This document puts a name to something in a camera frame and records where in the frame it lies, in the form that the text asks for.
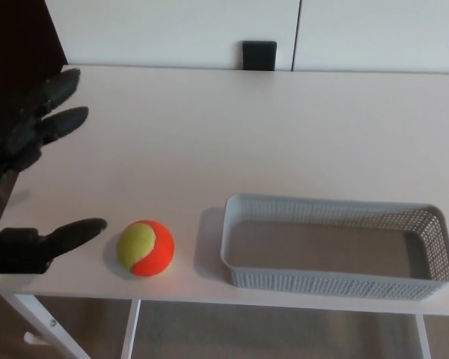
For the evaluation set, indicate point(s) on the white metal table frame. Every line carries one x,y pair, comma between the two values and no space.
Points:
131,329

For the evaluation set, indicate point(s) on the orange and yellow tennis ball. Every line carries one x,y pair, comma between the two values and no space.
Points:
146,247

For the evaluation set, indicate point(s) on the grey perforated plastic basket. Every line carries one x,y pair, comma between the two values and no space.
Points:
333,247

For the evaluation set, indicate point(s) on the black wall socket plate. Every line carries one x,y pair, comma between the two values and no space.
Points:
259,55

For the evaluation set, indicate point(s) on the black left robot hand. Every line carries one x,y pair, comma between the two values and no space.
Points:
20,138

